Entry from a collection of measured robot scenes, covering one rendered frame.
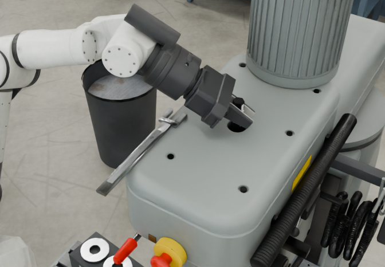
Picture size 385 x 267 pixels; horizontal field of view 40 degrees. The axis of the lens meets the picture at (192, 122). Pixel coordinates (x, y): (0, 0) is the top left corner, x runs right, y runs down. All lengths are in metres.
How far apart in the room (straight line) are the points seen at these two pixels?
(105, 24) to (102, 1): 4.53
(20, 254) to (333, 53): 0.74
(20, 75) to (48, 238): 2.31
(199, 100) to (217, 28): 4.10
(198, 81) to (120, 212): 2.46
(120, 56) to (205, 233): 0.32
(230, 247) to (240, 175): 0.12
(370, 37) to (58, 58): 0.93
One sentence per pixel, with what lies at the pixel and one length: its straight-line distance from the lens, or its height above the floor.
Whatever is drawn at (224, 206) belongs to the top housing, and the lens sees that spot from 0.86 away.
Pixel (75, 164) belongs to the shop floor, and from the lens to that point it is 3.67.
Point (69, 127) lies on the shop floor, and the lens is 3.96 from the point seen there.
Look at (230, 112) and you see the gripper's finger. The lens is 0.96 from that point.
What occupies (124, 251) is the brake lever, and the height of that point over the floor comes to 1.71.
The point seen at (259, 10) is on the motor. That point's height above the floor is 2.04.
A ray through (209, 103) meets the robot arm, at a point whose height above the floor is 1.97.
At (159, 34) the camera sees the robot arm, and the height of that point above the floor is 2.08.
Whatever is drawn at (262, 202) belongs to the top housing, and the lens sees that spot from 0.88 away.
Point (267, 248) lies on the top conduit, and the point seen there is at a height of 1.81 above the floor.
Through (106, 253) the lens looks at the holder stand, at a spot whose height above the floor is 1.15.
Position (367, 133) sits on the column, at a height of 1.56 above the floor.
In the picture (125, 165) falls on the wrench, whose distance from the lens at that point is 0.92.
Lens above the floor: 2.54
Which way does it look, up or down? 41 degrees down
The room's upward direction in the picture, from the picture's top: 1 degrees clockwise
